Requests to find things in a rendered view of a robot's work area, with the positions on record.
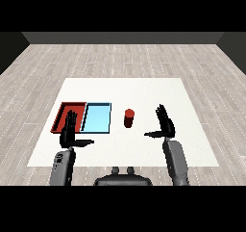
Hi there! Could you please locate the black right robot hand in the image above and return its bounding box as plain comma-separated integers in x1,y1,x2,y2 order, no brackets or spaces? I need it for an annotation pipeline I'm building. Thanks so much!
143,104,177,140

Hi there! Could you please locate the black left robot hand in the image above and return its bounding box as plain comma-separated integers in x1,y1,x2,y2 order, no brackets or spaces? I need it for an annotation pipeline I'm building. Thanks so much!
59,109,95,149

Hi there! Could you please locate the red shallow open box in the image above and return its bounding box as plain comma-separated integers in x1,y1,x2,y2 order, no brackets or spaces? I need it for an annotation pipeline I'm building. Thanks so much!
50,101,87,135

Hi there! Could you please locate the light blue shallow open box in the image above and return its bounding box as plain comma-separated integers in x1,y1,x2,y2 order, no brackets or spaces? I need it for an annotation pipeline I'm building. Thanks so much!
79,102,112,135

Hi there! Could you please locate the red can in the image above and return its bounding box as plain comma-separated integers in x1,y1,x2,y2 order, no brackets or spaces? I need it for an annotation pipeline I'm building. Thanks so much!
123,108,135,129

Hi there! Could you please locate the dark grey robot body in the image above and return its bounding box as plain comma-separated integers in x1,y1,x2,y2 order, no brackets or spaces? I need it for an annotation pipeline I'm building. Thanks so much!
93,167,154,187

